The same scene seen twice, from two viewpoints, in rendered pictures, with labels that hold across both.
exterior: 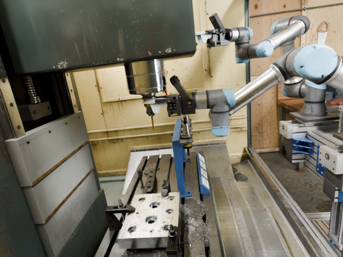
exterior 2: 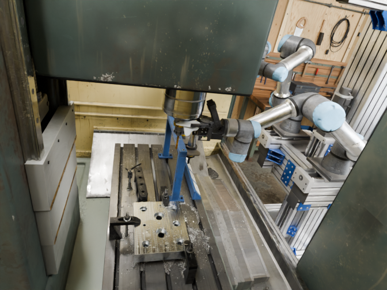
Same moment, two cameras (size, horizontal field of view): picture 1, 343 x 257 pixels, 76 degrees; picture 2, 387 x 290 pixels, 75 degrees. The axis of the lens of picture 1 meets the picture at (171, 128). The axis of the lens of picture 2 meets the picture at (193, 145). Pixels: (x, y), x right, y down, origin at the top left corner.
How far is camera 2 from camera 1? 47 cm
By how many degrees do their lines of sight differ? 25
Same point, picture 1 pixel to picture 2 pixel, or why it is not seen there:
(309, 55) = (328, 112)
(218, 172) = (193, 167)
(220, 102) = (247, 134)
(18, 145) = (44, 170)
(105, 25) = (172, 48)
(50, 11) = (108, 12)
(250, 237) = (230, 238)
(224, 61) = not seen: hidden behind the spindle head
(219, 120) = (241, 149)
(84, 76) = not seen: hidden behind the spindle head
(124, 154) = (84, 134)
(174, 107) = (205, 132)
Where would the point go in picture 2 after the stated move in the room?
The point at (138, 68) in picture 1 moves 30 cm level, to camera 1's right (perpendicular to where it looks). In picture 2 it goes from (188, 94) to (262, 98)
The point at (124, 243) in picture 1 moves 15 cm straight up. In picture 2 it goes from (140, 258) to (143, 231)
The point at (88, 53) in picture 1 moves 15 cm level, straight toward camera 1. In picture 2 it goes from (143, 72) to (169, 90)
